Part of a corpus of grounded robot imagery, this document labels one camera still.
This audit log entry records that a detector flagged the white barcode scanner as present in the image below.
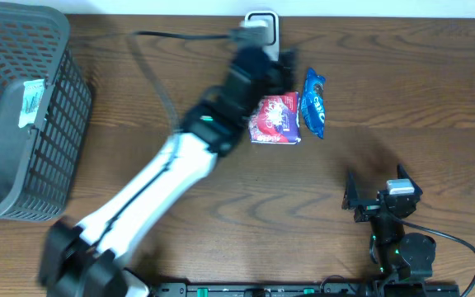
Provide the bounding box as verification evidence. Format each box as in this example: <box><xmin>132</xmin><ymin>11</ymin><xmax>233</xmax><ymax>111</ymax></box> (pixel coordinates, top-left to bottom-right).
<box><xmin>241</xmin><ymin>10</ymin><xmax>280</xmax><ymax>62</ymax></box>

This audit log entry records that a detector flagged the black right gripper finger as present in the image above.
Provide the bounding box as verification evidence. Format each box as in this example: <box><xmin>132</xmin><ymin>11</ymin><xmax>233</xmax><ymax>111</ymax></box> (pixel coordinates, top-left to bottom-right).
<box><xmin>397</xmin><ymin>163</ymin><xmax>417</xmax><ymax>188</ymax></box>
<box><xmin>341</xmin><ymin>171</ymin><xmax>359</xmax><ymax>210</ymax></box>

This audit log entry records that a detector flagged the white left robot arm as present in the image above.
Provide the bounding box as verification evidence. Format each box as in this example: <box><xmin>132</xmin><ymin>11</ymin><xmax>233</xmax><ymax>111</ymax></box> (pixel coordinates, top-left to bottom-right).
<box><xmin>38</xmin><ymin>46</ymin><xmax>295</xmax><ymax>297</ymax></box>

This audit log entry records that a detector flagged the grey plastic basket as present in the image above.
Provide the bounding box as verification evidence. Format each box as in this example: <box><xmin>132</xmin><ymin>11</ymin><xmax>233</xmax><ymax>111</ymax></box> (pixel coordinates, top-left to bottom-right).
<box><xmin>0</xmin><ymin>2</ymin><xmax>92</xmax><ymax>221</ymax></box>

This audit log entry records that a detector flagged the green wet wipes pack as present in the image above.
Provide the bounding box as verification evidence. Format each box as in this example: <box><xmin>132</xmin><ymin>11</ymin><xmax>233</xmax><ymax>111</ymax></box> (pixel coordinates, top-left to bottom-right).
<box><xmin>18</xmin><ymin>79</ymin><xmax>45</xmax><ymax>129</ymax></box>

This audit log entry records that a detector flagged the blue Oreo cookie pack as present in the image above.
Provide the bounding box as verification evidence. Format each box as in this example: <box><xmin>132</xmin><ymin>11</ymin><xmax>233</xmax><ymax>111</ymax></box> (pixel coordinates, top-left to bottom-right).
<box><xmin>301</xmin><ymin>68</ymin><xmax>326</xmax><ymax>139</ymax></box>

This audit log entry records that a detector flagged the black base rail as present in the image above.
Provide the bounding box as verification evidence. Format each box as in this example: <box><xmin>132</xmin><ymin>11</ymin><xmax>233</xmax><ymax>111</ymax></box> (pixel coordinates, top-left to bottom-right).
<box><xmin>149</xmin><ymin>282</ymin><xmax>460</xmax><ymax>297</ymax></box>

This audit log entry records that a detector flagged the red purple pad pack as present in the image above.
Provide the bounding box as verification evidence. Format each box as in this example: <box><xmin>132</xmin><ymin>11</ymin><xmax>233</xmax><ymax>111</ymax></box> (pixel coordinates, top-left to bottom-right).
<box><xmin>248</xmin><ymin>92</ymin><xmax>301</xmax><ymax>144</ymax></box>

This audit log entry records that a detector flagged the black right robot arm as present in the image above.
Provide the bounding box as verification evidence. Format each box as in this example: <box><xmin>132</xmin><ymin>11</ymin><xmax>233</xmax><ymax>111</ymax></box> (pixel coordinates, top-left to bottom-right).
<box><xmin>341</xmin><ymin>165</ymin><xmax>436</xmax><ymax>281</ymax></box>

